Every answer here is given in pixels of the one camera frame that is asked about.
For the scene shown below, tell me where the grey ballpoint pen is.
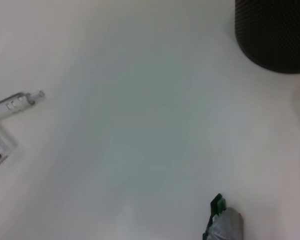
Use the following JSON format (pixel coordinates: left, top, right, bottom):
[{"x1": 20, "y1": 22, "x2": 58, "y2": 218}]
[{"x1": 0, "y1": 89, "x2": 45, "y2": 124}]

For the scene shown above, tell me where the black mesh pen holder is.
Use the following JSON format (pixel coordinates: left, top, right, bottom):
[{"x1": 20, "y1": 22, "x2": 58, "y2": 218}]
[{"x1": 234, "y1": 0, "x2": 300, "y2": 74}]

